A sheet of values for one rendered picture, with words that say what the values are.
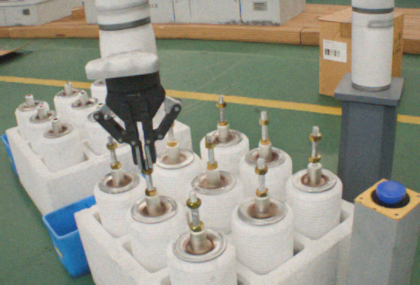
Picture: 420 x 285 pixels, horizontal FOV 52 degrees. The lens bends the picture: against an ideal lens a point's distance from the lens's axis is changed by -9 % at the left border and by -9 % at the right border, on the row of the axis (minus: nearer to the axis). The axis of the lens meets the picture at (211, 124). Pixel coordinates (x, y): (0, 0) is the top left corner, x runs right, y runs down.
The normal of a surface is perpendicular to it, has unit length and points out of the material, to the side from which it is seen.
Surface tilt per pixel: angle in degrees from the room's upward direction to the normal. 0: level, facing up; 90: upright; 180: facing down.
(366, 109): 90
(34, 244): 0
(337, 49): 90
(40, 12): 90
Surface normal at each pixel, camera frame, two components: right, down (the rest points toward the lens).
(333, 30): -0.69, 0.35
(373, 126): -0.44, 0.40
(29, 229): -0.08, -0.91
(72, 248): 0.62, 0.30
